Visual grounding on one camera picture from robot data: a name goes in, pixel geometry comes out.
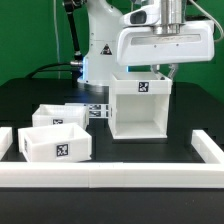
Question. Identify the white left fence rail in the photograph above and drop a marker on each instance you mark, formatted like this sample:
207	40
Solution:
6	139

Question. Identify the white drawer cabinet box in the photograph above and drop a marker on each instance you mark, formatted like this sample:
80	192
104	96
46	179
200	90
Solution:
139	105

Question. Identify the white fence rail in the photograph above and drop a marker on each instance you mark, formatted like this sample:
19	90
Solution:
6	139
208	150
111	175

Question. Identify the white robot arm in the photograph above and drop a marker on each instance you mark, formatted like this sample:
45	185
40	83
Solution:
157	33

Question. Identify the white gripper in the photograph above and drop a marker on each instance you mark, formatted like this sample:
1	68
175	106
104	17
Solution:
138	46

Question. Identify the white right fence rail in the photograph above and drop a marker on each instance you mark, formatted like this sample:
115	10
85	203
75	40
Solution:
208	150

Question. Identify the white marker sheet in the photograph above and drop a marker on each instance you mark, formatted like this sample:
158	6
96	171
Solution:
96	111

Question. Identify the white drawer tray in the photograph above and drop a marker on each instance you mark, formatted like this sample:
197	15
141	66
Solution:
60	114
55	143

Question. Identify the white front fence rail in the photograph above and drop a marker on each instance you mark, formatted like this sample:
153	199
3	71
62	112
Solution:
111	175

